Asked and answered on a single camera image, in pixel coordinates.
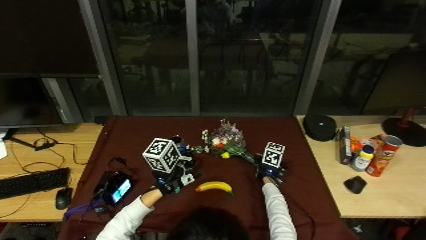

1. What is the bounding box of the person's left hand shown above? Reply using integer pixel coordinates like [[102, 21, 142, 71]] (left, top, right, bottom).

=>
[[151, 135, 202, 197]]

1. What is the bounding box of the person's right hand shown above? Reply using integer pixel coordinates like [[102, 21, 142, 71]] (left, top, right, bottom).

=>
[[254, 153, 286, 185]]

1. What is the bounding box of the white marker cube on right glove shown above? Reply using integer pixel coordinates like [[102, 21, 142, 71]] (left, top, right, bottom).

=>
[[261, 141, 287, 169]]

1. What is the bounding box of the white marker cube on glove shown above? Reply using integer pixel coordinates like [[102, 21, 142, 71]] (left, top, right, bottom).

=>
[[261, 141, 287, 169], [141, 137, 182, 175]]

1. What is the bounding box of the white marker cube on left glove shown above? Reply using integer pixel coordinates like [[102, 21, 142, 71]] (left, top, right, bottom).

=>
[[141, 137, 182, 175]]

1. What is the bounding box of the flower bouquet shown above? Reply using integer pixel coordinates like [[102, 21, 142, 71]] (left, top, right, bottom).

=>
[[193, 118, 259, 164]]

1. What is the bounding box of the yellow banana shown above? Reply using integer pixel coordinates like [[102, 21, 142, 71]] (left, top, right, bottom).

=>
[[194, 180, 234, 195]]

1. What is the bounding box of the dark red tablecloth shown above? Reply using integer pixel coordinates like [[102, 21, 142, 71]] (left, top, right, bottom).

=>
[[57, 115, 359, 240]]

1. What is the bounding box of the black round case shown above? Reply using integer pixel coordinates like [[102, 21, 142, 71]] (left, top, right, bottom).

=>
[[302, 114, 338, 143]]

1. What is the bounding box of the black smartphone with lit screen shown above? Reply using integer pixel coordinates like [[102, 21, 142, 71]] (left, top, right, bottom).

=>
[[93, 170, 135, 207]]

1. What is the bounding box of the dark rectangular box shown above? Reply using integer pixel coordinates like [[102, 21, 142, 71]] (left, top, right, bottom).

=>
[[338, 125, 354, 166]]

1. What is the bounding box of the black ergonomic mouse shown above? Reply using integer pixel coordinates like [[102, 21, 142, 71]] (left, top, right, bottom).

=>
[[342, 175, 368, 195]]

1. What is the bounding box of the orange snack packet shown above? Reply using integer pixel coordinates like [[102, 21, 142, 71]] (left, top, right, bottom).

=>
[[348, 135, 366, 155]]

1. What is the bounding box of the white bottle with yellow cap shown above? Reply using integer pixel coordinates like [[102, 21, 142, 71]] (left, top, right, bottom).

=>
[[350, 144, 375, 173]]

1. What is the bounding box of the red chips can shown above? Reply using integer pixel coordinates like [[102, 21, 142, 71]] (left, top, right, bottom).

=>
[[364, 134, 404, 178]]

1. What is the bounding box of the black computer mouse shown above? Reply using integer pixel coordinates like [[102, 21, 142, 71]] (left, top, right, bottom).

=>
[[54, 187, 74, 211]]

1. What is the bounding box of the black keyboard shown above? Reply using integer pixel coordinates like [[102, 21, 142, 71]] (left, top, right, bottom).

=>
[[0, 167, 72, 201]]

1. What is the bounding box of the black monitor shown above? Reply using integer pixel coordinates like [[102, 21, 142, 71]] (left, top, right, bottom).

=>
[[0, 73, 65, 129]]

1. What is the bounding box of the purple strap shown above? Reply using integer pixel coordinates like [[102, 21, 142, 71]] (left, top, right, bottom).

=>
[[62, 199, 107, 220]]

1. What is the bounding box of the black cable with adapter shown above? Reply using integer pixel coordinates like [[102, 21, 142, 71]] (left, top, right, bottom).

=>
[[6, 127, 91, 174]]

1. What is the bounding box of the black round stand with red post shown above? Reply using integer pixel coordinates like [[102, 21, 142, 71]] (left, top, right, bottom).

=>
[[380, 107, 426, 148]]

